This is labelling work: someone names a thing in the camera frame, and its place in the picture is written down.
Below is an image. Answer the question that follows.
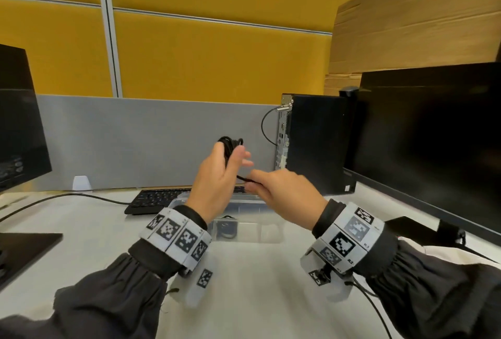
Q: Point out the person's right hand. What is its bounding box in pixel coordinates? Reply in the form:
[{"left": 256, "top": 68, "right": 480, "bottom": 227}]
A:
[{"left": 244, "top": 169, "right": 329, "bottom": 232}]

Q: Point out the person's left hand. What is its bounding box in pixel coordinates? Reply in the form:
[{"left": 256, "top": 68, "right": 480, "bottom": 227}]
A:
[{"left": 184, "top": 142, "right": 254, "bottom": 225}]

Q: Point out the thin black cable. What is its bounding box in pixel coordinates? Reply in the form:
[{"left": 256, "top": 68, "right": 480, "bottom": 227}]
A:
[{"left": 217, "top": 215, "right": 238, "bottom": 240}]

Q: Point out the clear plastic compartment box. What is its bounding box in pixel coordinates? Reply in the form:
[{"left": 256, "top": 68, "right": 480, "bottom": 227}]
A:
[{"left": 168, "top": 190, "right": 287, "bottom": 243}]

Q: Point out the long black braided cable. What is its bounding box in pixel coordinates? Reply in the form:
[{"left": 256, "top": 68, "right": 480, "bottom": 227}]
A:
[{"left": 217, "top": 136, "right": 259, "bottom": 185}]

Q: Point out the person's left forearm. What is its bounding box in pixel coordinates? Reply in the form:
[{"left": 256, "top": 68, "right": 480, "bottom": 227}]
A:
[{"left": 0, "top": 205, "right": 212, "bottom": 339}]

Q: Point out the person's right forearm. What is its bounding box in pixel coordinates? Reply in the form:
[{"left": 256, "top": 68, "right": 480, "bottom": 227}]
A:
[{"left": 311, "top": 198, "right": 501, "bottom": 339}]

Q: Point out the brown cardboard box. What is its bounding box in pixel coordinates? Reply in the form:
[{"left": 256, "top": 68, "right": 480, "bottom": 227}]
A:
[{"left": 324, "top": 0, "right": 501, "bottom": 97}]

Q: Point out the black keyboard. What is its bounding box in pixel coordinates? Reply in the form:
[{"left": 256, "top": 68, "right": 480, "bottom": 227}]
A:
[{"left": 124, "top": 187, "right": 247, "bottom": 216}]

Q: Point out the left wrist marker band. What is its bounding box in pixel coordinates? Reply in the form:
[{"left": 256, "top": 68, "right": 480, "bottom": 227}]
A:
[{"left": 140, "top": 207, "right": 212, "bottom": 273}]

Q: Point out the wrist marker band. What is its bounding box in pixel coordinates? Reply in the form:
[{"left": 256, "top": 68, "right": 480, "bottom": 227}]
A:
[
  {"left": 140, "top": 207, "right": 212, "bottom": 273},
  {"left": 313, "top": 202, "right": 386, "bottom": 275}
]

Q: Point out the black desktop computer tower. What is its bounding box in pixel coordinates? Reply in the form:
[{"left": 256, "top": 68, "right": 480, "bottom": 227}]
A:
[{"left": 275, "top": 93, "right": 357, "bottom": 196}]

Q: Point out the right wrist marker band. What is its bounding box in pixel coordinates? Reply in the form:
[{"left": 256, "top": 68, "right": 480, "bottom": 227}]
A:
[{"left": 313, "top": 202, "right": 386, "bottom": 275}]

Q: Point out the grey desk partition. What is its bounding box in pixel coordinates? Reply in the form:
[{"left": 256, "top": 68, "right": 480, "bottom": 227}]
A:
[{"left": 35, "top": 95, "right": 281, "bottom": 193}]

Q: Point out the yellow partition panel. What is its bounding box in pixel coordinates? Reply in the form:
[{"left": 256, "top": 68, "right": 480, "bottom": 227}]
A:
[{"left": 0, "top": 0, "right": 459, "bottom": 105}]

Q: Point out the wide black monitor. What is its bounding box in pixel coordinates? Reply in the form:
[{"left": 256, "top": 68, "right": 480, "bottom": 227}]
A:
[{"left": 343, "top": 62, "right": 501, "bottom": 246}]

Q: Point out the black monitor with square stand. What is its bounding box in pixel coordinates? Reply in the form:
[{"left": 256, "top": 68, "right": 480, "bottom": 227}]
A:
[{"left": 0, "top": 44, "right": 63, "bottom": 288}]

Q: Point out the thin lock cable silver plug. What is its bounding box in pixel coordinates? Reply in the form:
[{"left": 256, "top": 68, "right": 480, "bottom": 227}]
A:
[{"left": 261, "top": 103, "right": 294, "bottom": 147}]

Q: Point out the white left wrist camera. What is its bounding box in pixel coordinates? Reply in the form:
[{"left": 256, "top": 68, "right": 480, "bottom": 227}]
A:
[{"left": 172, "top": 256, "right": 216, "bottom": 308}]

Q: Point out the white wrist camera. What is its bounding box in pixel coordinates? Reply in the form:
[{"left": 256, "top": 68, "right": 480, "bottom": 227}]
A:
[
  {"left": 300, "top": 248, "right": 355, "bottom": 302},
  {"left": 172, "top": 256, "right": 216, "bottom": 308}
]

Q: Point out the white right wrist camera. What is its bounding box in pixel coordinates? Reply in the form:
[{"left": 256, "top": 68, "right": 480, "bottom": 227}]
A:
[{"left": 300, "top": 248, "right": 355, "bottom": 302}]

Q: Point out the small white plastic bracket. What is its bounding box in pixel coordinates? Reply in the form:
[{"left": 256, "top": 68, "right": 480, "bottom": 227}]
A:
[{"left": 72, "top": 175, "right": 93, "bottom": 192}]

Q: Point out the black desk power cable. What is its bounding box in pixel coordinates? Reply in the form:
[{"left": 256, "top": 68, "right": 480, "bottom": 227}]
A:
[{"left": 0, "top": 192, "right": 130, "bottom": 224}]

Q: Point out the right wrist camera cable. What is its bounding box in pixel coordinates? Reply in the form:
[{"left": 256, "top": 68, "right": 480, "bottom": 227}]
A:
[{"left": 346, "top": 279, "right": 393, "bottom": 339}]

